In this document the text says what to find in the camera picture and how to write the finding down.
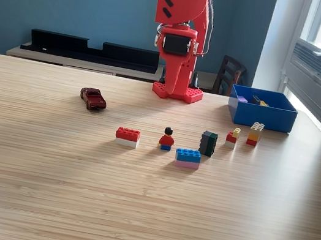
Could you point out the dark wooden chair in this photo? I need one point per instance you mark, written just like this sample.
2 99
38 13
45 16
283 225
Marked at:
228 76

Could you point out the grey radiator unit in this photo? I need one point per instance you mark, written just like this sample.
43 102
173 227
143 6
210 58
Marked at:
317 79

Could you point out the pale wooden sideboard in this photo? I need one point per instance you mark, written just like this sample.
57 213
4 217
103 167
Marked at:
65 61

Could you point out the toy figure red shirt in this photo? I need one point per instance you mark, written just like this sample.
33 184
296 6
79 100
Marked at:
166 141

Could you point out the blue pink brick stack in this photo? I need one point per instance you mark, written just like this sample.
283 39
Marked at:
187 159

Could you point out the pink purple brick stack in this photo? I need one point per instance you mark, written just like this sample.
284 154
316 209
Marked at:
242 99

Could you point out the small red white yellow bricks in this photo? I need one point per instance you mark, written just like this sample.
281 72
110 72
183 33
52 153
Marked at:
231 139

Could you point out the dark red toy car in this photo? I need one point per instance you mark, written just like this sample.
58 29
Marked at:
93 99

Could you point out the cream orange red brick stack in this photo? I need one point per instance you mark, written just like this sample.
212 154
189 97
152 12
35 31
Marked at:
255 135

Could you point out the blue plastic bin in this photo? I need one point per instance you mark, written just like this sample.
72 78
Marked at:
263 116

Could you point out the yellow toy digger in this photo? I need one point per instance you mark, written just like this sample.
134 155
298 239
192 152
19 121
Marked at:
264 103

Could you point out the red white brick stack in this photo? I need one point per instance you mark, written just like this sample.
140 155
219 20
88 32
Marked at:
127 137

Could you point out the black table clamp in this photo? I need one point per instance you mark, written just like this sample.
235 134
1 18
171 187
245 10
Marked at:
163 75
195 81

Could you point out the grey dark green brick stack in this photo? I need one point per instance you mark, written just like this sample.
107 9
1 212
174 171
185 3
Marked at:
207 144

